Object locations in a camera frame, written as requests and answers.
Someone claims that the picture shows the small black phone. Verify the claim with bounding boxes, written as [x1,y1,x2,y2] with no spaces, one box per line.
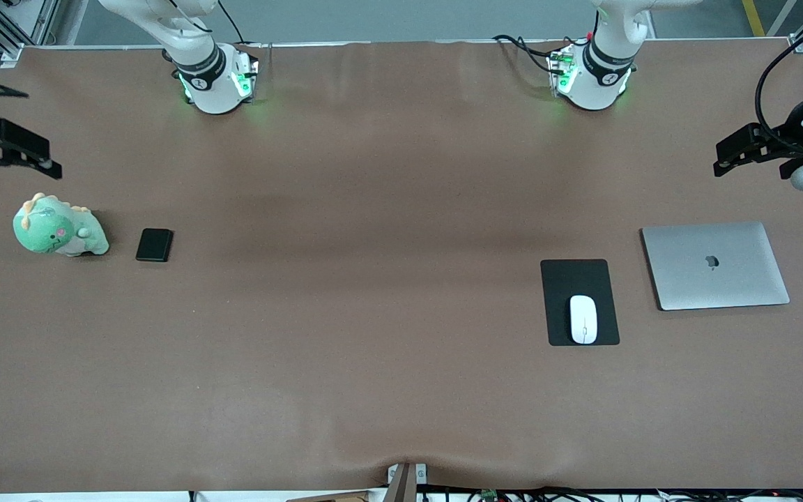
[136,228,174,263]

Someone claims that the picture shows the white computer mouse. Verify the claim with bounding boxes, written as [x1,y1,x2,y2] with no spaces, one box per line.
[569,295,598,345]

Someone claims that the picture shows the black mouse pad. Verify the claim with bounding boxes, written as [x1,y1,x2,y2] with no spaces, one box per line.
[540,259,620,347]

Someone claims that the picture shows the green dinosaur plush toy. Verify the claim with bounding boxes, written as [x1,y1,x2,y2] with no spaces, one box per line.
[13,193,110,257]

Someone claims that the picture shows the silver laptop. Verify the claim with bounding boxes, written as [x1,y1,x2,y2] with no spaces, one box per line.
[641,222,790,312]

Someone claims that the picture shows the brown table cover mat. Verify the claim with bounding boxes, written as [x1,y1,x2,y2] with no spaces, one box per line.
[0,38,803,492]

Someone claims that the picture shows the left arm wrist black cable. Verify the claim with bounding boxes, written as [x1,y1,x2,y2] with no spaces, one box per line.
[754,13,803,153]

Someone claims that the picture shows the left arm base black cable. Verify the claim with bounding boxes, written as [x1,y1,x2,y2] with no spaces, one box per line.
[492,33,573,74]

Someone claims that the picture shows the arm base black cable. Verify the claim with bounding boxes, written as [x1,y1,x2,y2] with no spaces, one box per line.
[215,0,246,46]
[492,33,573,74]

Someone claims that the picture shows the right arm base black cable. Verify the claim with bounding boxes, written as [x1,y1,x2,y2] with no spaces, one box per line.
[215,0,246,46]

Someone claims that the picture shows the black cables under table edge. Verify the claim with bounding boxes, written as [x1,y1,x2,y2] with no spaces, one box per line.
[421,487,803,502]

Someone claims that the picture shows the table edge bracket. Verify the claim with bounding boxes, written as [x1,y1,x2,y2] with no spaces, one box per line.
[386,462,428,502]

